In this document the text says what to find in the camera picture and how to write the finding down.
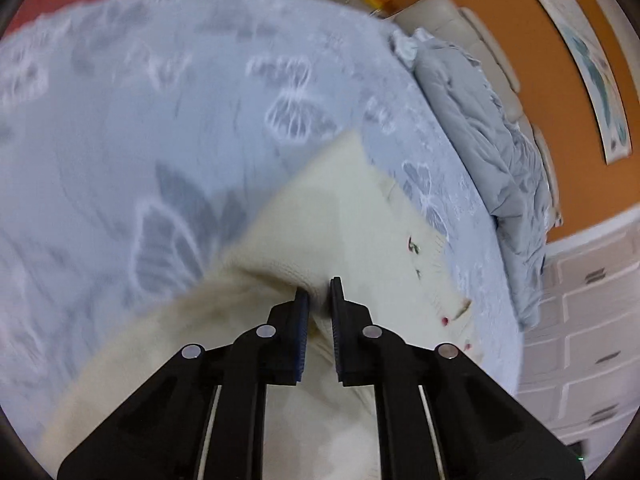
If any blue butterfly print bedsheet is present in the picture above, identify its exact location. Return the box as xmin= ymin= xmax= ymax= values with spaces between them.
xmin=0 ymin=0 xmax=525 ymax=453

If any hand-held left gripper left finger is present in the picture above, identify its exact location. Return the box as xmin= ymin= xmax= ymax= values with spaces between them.
xmin=56 ymin=287 xmax=311 ymax=480

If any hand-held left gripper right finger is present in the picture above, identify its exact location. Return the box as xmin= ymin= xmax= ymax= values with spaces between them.
xmin=330 ymin=276 xmax=586 ymax=480

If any beige padded headboard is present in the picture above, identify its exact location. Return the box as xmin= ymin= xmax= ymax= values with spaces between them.
xmin=392 ymin=0 xmax=563 ymax=228

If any cream knitted sweater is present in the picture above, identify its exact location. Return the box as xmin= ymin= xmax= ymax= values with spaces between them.
xmin=36 ymin=129 xmax=487 ymax=480

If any white crumpled cloth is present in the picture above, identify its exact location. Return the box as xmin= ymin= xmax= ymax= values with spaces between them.
xmin=392 ymin=29 xmax=426 ymax=67

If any grey crumpled duvet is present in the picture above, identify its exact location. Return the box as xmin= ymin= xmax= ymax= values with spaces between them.
xmin=411 ymin=30 xmax=557 ymax=332

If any white plastic drawer cabinet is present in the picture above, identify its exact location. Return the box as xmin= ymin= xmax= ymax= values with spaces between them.
xmin=517 ymin=209 xmax=640 ymax=476

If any white framed wall picture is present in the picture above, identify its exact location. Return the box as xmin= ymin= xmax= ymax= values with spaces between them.
xmin=528 ymin=0 xmax=633 ymax=166

